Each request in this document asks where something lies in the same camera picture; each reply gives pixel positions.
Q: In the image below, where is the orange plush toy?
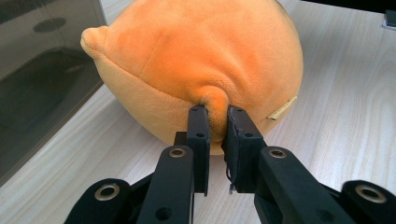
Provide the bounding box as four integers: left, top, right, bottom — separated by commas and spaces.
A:
79, 0, 304, 156

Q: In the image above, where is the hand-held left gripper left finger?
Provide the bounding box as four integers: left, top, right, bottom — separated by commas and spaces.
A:
136, 105, 211, 224

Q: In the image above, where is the translucent grey storage box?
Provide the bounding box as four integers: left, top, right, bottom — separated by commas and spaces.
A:
0, 0, 108, 188

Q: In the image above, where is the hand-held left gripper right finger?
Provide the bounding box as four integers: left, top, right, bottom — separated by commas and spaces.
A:
221, 105, 356, 224

